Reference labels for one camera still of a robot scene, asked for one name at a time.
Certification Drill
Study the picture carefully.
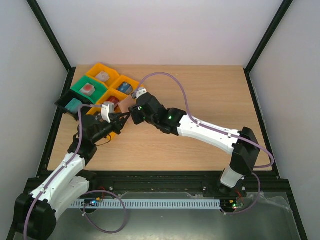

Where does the yellow bin with blue cards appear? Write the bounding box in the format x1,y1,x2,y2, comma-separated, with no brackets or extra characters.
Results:
110,75,140,100

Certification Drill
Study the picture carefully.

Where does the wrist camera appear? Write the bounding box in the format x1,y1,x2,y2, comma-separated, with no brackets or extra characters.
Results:
100,101,115,123
131,87,148,99

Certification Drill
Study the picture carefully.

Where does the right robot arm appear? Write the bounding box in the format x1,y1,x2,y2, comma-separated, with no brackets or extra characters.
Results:
129,89,260,196

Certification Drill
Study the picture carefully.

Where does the white card stack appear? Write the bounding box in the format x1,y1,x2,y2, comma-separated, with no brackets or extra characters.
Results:
95,71,110,83

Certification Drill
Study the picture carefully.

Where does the yellow bin far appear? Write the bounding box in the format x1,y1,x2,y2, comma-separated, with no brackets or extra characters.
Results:
85,63,120,88

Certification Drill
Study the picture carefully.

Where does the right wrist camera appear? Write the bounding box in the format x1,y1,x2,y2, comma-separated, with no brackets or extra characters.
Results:
131,87,148,99

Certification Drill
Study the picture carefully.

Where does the slotted cable duct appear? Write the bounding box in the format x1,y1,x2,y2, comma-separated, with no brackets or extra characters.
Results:
69,199,221,210

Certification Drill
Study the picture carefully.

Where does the black aluminium frame rail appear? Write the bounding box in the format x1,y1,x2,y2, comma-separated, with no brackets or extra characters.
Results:
23,170,291,194

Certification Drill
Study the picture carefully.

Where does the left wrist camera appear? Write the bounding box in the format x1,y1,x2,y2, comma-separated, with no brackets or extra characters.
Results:
100,101,115,123

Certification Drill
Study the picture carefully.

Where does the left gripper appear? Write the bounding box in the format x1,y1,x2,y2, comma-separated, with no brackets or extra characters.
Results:
92,112,131,144

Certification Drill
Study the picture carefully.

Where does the green bin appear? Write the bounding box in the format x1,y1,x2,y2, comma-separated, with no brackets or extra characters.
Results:
71,76,108,104

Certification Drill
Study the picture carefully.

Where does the yellow bin near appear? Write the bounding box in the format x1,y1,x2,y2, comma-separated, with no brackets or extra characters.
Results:
82,111,127,143

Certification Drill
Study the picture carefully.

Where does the black bin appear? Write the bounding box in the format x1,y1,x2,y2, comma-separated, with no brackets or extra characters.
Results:
55,89,93,121

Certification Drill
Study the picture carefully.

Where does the teal card stack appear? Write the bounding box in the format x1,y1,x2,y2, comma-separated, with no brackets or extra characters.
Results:
65,98,82,114

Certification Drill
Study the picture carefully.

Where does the yellow bin with red cards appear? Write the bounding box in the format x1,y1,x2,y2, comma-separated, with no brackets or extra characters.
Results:
96,88,128,112

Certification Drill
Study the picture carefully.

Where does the pink leather card holder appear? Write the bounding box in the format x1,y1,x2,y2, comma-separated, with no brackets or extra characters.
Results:
118,95,136,114

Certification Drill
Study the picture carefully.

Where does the blue card stack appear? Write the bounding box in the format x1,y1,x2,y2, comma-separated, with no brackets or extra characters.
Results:
117,82,133,95

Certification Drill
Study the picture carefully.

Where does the red-dot card stack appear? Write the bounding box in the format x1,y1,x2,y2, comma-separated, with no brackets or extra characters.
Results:
79,83,96,97

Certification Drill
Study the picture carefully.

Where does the red card stack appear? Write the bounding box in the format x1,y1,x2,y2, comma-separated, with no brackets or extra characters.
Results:
107,96,120,105

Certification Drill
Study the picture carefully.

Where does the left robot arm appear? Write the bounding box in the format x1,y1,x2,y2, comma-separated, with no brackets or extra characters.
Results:
13,112,130,240

